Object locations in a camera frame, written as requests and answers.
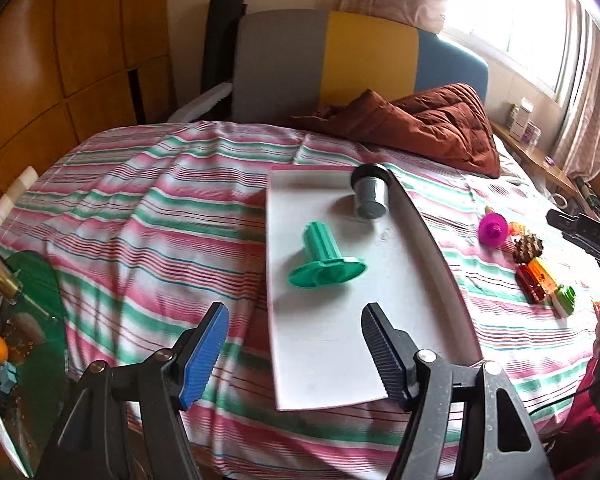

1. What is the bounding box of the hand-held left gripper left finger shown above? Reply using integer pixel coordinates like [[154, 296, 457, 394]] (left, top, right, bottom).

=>
[[35, 302, 231, 480]]

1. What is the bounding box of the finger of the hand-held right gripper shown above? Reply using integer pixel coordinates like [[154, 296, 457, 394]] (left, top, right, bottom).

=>
[[546, 209, 588, 242]]

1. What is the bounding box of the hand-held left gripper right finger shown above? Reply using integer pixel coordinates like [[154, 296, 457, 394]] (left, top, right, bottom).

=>
[[361, 302, 556, 480]]

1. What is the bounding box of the white rectangular tray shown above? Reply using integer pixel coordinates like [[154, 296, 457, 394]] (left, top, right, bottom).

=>
[[264, 162, 483, 412]]

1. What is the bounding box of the green and white toy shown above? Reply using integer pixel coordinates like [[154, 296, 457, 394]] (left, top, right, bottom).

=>
[[554, 284, 578, 317]]

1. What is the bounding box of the magenta plastic toy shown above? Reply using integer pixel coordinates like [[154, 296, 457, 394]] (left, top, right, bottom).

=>
[[477, 211, 510, 247]]

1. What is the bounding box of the shiny red plastic toy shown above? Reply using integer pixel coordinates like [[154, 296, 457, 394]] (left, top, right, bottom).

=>
[[515, 266, 551, 305]]

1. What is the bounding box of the brown scalp massage brush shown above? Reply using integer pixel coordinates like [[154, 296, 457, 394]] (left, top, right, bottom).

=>
[[511, 231, 545, 264]]

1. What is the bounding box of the orange yellow plastic block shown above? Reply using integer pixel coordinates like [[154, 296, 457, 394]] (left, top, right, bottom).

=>
[[527, 258, 558, 286]]

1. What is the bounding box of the wooden bedside table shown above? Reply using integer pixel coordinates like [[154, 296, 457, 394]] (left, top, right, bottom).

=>
[[490, 120, 581, 201]]

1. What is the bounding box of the pale pillow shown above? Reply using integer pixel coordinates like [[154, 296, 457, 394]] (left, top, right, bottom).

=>
[[495, 137, 528, 177]]

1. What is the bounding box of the green plastic spool toy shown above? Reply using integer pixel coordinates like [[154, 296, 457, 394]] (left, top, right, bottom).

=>
[[287, 221, 367, 291]]

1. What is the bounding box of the white carton box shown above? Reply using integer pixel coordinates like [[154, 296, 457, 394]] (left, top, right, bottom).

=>
[[507, 100, 536, 141]]

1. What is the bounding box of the striped bedsheet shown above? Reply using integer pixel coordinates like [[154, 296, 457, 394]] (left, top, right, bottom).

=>
[[0, 120, 600, 480]]

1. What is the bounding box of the grey cup with black lid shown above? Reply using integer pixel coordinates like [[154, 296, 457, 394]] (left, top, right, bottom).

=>
[[350, 162, 392, 221]]

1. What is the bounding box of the brown quilt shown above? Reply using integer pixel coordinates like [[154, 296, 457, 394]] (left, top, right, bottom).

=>
[[290, 82, 502, 178]]

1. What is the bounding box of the green glass table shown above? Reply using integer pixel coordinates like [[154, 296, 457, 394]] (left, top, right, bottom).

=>
[[0, 250, 76, 478]]

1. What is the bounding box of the red garment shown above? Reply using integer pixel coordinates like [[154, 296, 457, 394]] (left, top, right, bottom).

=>
[[550, 360, 600, 480]]

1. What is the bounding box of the gold jar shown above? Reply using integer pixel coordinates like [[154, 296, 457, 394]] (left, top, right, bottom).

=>
[[0, 245, 23, 303]]

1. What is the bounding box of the window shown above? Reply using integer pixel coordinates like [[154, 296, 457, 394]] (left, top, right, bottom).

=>
[[440, 0, 581, 101]]

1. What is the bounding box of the grey yellow blue headboard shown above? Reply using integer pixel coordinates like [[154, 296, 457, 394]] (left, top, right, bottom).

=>
[[230, 8, 490, 123]]

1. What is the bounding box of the black rolled mat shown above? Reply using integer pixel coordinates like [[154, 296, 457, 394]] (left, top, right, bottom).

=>
[[201, 0, 248, 121]]

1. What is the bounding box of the wooden wardrobe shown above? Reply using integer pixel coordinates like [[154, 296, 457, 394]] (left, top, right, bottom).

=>
[[0, 0, 181, 226]]

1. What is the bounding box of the black cable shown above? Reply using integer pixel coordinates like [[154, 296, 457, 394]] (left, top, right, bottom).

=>
[[530, 382, 597, 417]]

